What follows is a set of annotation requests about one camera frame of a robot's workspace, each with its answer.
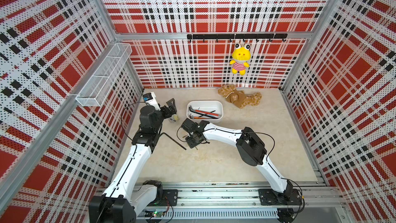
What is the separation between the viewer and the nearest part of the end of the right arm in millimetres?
697

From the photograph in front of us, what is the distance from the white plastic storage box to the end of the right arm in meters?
0.24

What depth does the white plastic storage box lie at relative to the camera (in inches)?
41.8
